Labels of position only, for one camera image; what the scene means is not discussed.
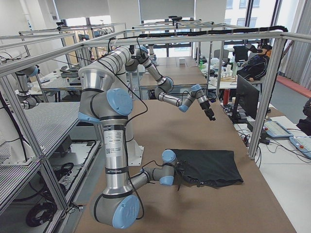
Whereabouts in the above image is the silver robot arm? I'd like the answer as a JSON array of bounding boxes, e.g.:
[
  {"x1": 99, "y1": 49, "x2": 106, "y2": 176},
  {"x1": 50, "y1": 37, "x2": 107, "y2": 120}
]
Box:
[
  {"x1": 78, "y1": 46, "x2": 189, "y2": 229},
  {"x1": 137, "y1": 47, "x2": 215, "y2": 121}
]

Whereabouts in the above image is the person wearing vr headset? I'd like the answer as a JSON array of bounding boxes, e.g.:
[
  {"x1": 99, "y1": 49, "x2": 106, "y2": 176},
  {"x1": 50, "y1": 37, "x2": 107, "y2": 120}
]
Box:
[{"x1": 237, "y1": 44, "x2": 273, "y2": 82}]

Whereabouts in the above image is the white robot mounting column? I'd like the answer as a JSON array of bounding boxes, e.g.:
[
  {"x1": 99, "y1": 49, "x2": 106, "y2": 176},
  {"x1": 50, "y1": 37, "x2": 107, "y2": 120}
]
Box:
[{"x1": 126, "y1": 122, "x2": 144, "y2": 166}]

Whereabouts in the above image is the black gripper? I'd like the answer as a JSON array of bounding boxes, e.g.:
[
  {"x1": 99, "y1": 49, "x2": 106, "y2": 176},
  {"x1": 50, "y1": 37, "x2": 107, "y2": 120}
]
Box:
[
  {"x1": 175, "y1": 161, "x2": 188, "y2": 191},
  {"x1": 200, "y1": 100, "x2": 216, "y2": 121}
]

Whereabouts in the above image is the black computer monitor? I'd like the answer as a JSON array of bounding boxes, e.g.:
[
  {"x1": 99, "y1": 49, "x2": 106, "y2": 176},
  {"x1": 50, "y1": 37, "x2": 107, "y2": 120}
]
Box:
[{"x1": 231, "y1": 75, "x2": 259, "y2": 124}]

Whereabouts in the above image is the aluminium frame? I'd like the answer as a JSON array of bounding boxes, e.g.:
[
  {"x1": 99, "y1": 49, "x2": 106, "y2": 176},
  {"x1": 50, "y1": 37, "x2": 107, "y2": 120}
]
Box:
[{"x1": 0, "y1": 22, "x2": 289, "y2": 212}]

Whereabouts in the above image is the black t-shirt with logo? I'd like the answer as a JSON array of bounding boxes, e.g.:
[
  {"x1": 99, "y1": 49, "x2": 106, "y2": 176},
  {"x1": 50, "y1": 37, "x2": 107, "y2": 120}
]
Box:
[{"x1": 173, "y1": 149, "x2": 243, "y2": 188}]

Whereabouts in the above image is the teach pendant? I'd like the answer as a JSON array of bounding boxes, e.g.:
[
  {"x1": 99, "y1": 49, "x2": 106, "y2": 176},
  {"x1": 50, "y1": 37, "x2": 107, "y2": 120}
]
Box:
[
  {"x1": 289, "y1": 136, "x2": 311, "y2": 158},
  {"x1": 263, "y1": 121, "x2": 293, "y2": 139}
]

